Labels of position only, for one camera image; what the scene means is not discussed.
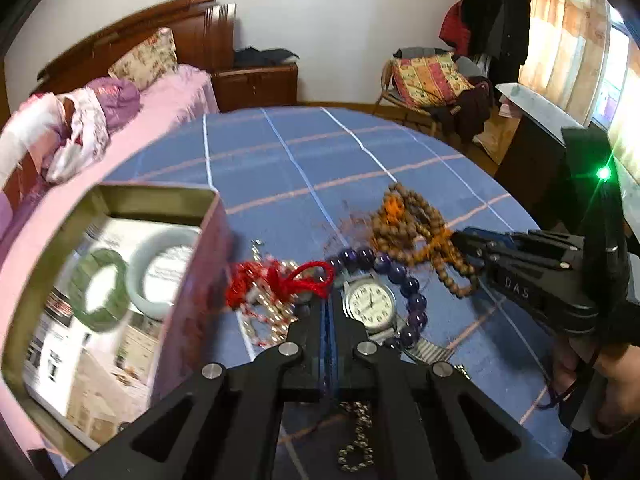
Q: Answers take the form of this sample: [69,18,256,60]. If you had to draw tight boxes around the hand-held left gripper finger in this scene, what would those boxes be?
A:
[331,292,581,480]
[65,297,333,480]

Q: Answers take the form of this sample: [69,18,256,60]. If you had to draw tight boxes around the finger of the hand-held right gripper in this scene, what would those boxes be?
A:
[450,227,583,254]
[467,250,576,273]

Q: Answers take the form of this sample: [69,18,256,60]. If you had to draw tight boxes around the pearl necklace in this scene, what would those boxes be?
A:
[240,240,301,348]

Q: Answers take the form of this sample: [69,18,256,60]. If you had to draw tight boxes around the silver wristwatch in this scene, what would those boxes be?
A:
[341,272,448,363]

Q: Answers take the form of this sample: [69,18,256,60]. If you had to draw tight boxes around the silver chain bracelet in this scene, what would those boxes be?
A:
[336,400,376,472]

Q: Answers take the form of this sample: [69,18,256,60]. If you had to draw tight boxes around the red knotted cord bracelet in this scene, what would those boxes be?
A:
[226,260,335,311]

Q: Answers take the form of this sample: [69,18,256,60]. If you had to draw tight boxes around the purple bead bracelet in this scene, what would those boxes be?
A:
[325,247,430,348]

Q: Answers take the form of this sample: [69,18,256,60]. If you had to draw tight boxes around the brown wooden bead necklace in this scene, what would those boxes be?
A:
[325,183,481,300]

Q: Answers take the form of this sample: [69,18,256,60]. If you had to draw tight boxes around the metal tin box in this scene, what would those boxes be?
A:
[0,183,233,463]

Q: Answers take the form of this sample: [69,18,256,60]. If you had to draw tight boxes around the person's right hand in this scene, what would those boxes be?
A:
[550,335,640,433]

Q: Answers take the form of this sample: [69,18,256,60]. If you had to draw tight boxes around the dark maroon garment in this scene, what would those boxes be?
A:
[432,77,496,143]

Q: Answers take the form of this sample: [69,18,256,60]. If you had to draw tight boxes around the colourful patterned cushion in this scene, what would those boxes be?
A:
[390,52,476,108]

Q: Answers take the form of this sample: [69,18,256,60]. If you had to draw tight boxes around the window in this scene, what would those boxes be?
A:
[590,10,633,133]

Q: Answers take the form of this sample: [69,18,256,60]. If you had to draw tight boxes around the rattan chair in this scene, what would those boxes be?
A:
[372,57,496,133]

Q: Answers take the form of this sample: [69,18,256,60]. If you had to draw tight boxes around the white jade bangle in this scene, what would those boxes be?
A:
[126,232,201,318]

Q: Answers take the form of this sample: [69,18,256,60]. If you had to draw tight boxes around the grey garment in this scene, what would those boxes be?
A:
[392,46,451,61]

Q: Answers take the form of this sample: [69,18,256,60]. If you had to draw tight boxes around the beige patterned curtain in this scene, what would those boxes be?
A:
[510,0,613,128]

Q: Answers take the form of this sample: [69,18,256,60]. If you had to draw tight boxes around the red hanging jacket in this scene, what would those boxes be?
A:
[439,1,473,57]

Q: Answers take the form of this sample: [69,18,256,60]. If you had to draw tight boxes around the black hanging coat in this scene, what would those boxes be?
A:
[460,0,532,66]

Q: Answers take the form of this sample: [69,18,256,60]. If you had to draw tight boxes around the green jade bangle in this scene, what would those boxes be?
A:
[67,249,131,332]

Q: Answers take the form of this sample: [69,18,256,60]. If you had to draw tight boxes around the wooden nightstand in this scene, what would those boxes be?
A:
[210,62,299,113]

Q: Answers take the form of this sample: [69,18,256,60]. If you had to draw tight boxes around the bed with pink sheet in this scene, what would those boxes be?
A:
[0,65,221,461]

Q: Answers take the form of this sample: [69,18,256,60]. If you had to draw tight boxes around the dark folded clothes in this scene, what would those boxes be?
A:
[232,46,300,68]

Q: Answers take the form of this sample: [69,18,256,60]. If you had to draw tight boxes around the purple garment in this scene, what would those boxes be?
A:
[87,76,143,133]

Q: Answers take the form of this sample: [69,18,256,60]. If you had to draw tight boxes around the white floral cloth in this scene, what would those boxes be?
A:
[45,87,111,183]

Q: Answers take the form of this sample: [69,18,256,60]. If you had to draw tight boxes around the floral pillow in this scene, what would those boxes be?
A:
[107,27,180,92]

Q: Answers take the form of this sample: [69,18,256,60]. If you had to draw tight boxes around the wooden headboard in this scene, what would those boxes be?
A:
[30,0,238,96]

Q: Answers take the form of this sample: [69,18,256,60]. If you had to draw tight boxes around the pink patchwork quilt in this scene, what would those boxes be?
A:
[0,92,71,186]

